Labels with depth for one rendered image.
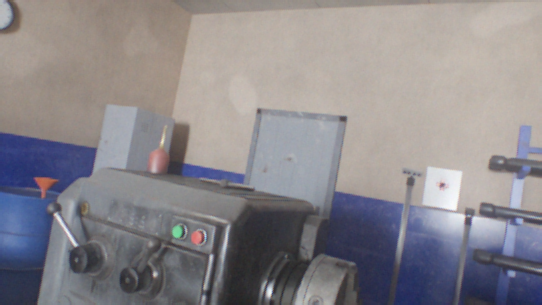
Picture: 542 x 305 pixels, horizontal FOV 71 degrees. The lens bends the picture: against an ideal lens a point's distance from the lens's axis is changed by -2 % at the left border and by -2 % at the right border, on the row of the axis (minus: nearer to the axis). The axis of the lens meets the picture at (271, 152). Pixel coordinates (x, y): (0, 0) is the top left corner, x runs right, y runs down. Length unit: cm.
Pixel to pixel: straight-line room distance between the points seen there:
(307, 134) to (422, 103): 124
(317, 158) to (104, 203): 331
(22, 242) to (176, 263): 279
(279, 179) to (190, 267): 353
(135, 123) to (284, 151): 165
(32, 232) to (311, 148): 274
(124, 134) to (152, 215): 343
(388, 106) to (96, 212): 344
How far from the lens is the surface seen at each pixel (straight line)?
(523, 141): 394
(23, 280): 377
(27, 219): 364
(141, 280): 97
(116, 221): 112
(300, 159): 433
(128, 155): 435
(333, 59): 451
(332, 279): 98
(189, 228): 91
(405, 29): 444
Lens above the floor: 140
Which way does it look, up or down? 3 degrees up
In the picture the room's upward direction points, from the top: 10 degrees clockwise
